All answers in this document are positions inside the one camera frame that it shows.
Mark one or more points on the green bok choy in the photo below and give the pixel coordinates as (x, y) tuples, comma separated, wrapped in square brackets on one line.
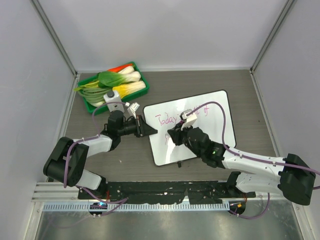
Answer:
[(108, 79)]

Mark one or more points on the orange carrot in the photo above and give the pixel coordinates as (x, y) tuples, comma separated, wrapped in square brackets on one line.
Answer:
[(119, 68)]

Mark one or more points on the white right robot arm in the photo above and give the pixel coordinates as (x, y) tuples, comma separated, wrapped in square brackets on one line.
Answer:
[(288, 176)]

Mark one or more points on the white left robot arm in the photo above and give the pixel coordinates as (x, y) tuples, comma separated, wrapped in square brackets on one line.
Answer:
[(66, 163)]

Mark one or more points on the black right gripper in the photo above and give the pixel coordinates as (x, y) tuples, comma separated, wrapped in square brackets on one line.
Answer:
[(177, 132)]

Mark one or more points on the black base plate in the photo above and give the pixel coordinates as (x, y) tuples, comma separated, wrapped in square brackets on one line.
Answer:
[(168, 192)]

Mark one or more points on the slotted grey cable duct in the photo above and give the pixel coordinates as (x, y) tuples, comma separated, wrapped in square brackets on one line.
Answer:
[(94, 207)]

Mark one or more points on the white bok choy stalk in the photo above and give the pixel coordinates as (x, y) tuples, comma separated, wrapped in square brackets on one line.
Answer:
[(127, 70)]

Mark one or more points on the green plastic tray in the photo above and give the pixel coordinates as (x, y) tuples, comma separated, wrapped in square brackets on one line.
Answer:
[(93, 82)]

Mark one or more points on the green long beans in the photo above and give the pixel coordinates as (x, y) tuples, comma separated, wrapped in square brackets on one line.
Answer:
[(93, 95)]

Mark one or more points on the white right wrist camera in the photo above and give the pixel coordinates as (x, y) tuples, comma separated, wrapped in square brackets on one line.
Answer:
[(188, 118)]

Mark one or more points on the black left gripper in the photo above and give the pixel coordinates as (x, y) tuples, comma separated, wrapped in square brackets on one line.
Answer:
[(142, 129)]

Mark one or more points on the yellow white cabbage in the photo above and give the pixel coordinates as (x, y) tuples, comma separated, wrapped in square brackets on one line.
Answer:
[(130, 88)]

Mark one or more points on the white bottle grey cap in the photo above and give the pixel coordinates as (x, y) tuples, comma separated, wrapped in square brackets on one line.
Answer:
[(113, 101)]

